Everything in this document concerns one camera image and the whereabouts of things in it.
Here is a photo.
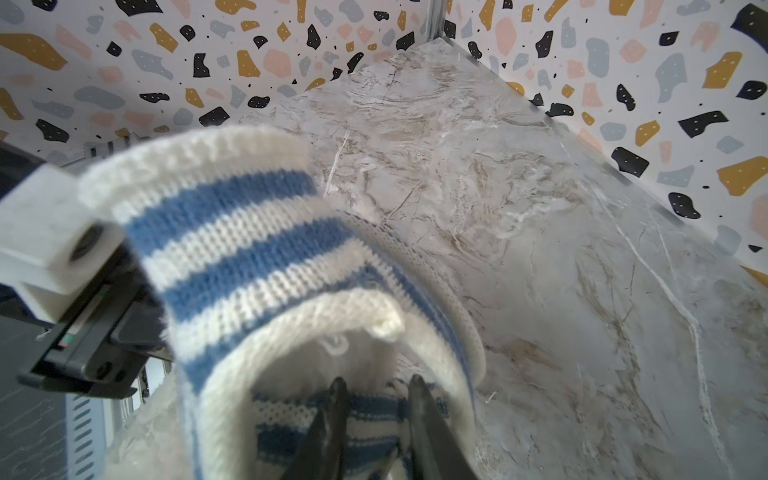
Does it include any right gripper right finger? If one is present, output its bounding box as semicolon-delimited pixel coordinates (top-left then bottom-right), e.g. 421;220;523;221
408;375;478;480

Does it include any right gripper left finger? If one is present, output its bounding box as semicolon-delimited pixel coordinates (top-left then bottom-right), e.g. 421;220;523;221
281;377;350;480

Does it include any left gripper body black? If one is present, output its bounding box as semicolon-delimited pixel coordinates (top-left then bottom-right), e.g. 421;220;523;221
1;144;172;399

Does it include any blue white striped knit sweater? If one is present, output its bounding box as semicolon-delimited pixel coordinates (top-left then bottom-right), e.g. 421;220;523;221
78;125;486;479

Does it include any white fluffy teddy bear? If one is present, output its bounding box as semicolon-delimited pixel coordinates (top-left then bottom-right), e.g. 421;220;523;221
104;331;412;479

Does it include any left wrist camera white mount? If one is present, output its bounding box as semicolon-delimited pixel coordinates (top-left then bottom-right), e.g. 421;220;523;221
1;164;124;323

